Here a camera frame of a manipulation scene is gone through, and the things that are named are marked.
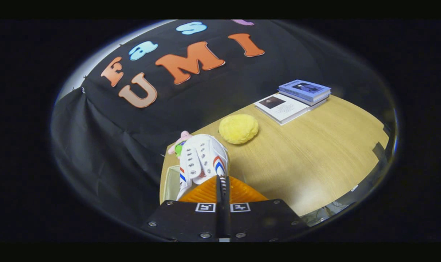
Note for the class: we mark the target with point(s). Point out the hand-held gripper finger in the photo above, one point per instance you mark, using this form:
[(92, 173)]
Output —
[(227, 218), (219, 218)]

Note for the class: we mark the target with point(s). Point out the black backdrop cloth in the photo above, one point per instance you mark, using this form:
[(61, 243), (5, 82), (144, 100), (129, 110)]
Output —
[(107, 145)]

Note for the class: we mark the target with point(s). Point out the white canvas shoe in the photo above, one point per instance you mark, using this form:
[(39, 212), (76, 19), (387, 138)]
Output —
[(202, 156)]

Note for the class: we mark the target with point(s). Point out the beige fabric storage box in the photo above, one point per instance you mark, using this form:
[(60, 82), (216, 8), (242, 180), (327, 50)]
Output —
[(171, 182)]

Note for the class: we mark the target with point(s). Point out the yellow round plush toy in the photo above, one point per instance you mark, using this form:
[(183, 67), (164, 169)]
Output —
[(238, 128)]

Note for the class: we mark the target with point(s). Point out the thin white book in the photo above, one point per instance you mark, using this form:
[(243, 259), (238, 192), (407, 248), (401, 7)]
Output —
[(319, 103)]

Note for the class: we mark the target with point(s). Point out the pink starfish plush toy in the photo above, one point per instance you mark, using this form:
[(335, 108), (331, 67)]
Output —
[(184, 137)]

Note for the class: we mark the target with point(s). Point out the blue book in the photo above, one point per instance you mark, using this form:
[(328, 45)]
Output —
[(304, 87)]

